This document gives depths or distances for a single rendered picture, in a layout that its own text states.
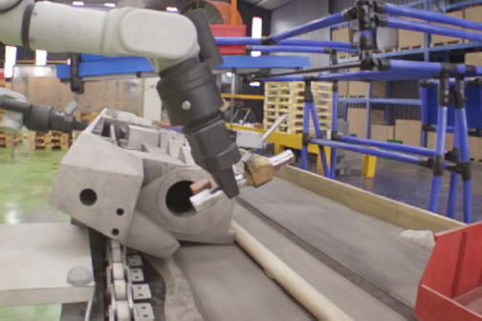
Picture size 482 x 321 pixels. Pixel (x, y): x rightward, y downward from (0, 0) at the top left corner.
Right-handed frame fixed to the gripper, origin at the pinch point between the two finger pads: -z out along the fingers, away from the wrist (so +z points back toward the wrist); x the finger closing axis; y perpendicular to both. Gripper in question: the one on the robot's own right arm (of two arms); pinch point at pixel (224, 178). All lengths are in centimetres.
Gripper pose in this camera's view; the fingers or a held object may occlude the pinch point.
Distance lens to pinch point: 57.1
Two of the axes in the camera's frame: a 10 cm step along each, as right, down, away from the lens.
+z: -3.6, -9.0, -2.4
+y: -8.6, 4.2, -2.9
